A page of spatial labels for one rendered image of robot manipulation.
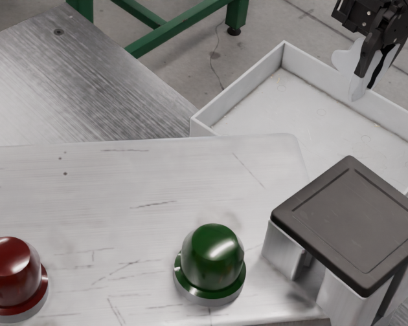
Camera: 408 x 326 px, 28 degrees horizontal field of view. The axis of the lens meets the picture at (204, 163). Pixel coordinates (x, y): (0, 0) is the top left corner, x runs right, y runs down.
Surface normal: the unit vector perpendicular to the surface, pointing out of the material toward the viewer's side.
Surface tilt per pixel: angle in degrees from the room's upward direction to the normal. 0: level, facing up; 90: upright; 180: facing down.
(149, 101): 0
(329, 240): 0
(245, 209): 0
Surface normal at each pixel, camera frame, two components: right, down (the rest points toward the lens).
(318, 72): -0.64, 0.57
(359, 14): -0.66, 0.26
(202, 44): 0.09, -0.66
